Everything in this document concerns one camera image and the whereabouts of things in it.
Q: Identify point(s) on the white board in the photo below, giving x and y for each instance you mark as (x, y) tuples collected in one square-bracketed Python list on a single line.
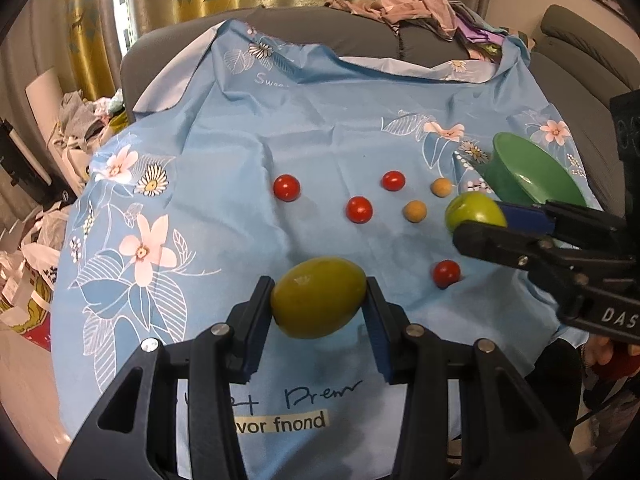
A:
[(45, 100)]

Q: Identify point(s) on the green bowl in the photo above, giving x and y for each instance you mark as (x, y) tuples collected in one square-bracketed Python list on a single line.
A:
[(525, 170)]

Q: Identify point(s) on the pink garment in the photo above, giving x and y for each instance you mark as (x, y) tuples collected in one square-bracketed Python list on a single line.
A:
[(415, 2)]

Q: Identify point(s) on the grey sofa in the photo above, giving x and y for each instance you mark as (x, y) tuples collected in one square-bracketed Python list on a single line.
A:
[(310, 27)]

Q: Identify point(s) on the person's right hand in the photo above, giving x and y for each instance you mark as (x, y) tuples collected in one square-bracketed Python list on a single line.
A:
[(597, 355)]

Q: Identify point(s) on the tan longan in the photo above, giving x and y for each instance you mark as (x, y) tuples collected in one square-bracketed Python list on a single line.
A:
[(415, 211), (442, 187)]

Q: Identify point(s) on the green apple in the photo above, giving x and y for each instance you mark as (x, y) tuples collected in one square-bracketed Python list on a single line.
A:
[(472, 210)]

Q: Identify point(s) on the red cherry tomato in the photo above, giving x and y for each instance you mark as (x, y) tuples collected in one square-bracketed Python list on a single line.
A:
[(393, 180), (446, 273), (359, 209), (286, 187)]

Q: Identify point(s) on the black box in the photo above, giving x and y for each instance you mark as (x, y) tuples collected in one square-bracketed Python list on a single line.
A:
[(20, 160)]

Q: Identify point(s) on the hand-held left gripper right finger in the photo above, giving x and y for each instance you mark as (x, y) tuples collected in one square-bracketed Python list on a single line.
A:
[(376, 342)]

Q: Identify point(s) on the white plastic bags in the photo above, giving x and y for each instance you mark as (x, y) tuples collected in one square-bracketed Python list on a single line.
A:
[(35, 255)]

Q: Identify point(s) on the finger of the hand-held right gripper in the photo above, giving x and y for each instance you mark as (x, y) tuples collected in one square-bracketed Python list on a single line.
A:
[(500, 245), (525, 217)]

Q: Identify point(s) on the purple garment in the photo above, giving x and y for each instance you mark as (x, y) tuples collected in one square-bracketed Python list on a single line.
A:
[(480, 35)]

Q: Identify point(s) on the pile of grey clothes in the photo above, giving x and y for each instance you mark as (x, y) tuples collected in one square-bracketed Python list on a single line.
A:
[(80, 120)]

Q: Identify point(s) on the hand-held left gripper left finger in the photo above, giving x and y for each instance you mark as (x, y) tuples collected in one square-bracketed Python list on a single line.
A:
[(257, 350)]

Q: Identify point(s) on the blue floral cloth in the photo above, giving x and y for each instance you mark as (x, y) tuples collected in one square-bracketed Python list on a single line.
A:
[(225, 125)]

